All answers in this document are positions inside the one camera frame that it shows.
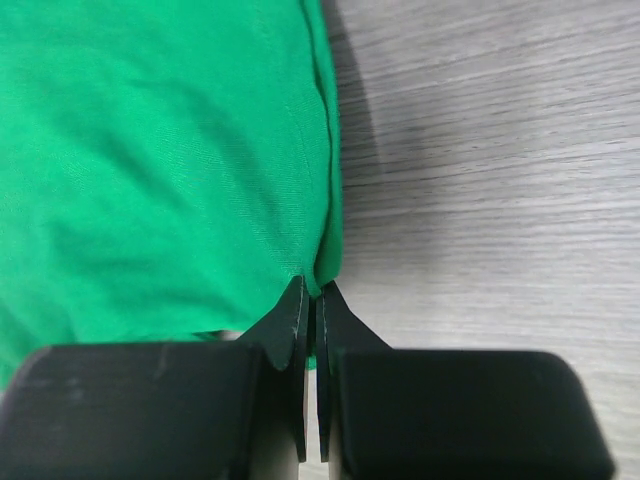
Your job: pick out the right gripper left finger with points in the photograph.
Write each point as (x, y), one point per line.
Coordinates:
(231, 409)

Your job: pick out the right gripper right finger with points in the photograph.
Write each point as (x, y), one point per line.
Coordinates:
(390, 413)

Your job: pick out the green t shirt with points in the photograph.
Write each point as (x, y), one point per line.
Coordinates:
(167, 167)

